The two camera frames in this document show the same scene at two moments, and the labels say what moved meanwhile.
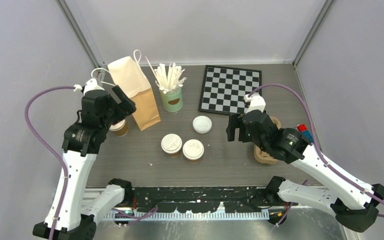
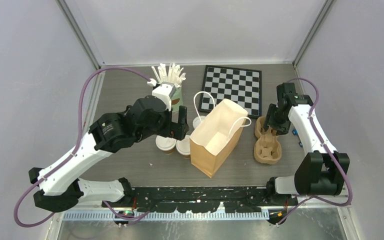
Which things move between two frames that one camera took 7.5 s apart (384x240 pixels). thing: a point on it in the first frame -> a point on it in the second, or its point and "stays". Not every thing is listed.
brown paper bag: x=128 y=76 -> x=211 y=145
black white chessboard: x=224 y=89 stays
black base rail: x=201 y=199 stays
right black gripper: x=234 y=121 -> x=282 y=128
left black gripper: x=125 y=107 -> x=174 y=129
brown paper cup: x=177 y=154 -> x=169 y=152
